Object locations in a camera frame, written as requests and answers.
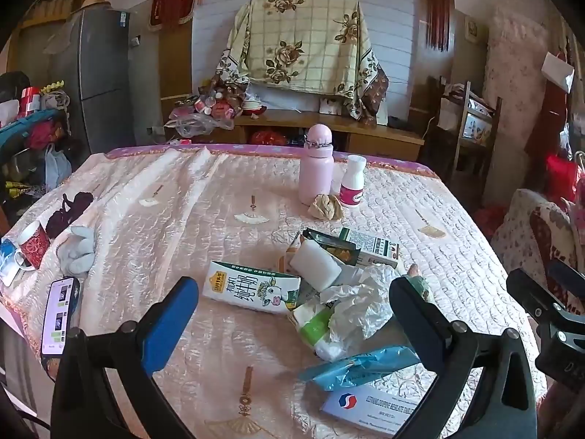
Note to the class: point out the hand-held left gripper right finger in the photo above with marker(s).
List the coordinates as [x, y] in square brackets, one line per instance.
[422, 324]

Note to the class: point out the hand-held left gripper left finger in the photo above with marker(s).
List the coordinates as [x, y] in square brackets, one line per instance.
[167, 324]

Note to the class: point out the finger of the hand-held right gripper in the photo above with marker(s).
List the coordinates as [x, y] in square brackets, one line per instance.
[532, 290]
[566, 279]

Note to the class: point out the white plastic bag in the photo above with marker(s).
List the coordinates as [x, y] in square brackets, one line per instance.
[361, 304]

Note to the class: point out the blue plastic packet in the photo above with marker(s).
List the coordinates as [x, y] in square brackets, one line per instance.
[361, 368]

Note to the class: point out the white green milk carton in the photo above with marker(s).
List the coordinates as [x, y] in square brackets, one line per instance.
[251, 286]

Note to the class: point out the small teal wrapper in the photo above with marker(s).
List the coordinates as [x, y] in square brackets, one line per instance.
[422, 286]

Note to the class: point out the floral red white cushion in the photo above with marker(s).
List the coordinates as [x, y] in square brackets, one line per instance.
[534, 233]

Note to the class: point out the small green white carton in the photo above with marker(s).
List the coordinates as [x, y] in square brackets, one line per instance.
[377, 247]

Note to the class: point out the white medicine box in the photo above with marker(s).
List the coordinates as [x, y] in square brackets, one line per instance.
[379, 409]

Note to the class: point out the pink quilted bedspread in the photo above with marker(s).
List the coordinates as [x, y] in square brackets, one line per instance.
[183, 219]

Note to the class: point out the smartphone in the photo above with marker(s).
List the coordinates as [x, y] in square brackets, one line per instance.
[59, 315]

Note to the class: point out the green white snack packet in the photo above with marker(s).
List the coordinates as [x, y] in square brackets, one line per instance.
[313, 324]

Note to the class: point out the dark green packet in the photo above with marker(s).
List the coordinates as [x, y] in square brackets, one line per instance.
[336, 247]

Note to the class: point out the white foam block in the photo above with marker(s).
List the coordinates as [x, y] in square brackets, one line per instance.
[315, 263]

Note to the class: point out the dark cloth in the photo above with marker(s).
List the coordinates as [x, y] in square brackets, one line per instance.
[68, 212]

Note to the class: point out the crumpled brown paper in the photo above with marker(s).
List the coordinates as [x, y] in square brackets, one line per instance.
[325, 207]

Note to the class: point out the red patterned mug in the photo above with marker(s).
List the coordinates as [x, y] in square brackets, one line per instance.
[34, 244]

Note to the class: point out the small white pink-label bottle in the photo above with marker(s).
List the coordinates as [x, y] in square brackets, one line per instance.
[353, 185]

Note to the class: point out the blue white mug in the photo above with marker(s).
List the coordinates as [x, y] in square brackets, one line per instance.
[10, 260]

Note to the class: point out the wooden chair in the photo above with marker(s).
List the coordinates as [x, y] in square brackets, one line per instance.
[473, 123]

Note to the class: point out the pink floral curtain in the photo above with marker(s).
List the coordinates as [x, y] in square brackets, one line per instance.
[521, 100]

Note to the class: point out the pink water bottle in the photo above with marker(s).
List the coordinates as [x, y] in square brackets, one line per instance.
[315, 169]

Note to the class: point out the wooden cabinet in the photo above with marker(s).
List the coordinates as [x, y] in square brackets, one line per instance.
[365, 135]

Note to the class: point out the clear plastic bag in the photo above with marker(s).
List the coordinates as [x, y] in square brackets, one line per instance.
[196, 124]

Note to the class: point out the grey refrigerator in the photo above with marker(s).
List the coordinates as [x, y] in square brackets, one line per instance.
[98, 73]

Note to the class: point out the floral yellow cloth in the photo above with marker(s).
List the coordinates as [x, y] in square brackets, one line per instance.
[301, 41]

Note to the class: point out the red knot wall hanging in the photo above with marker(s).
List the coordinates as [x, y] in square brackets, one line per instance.
[439, 4]

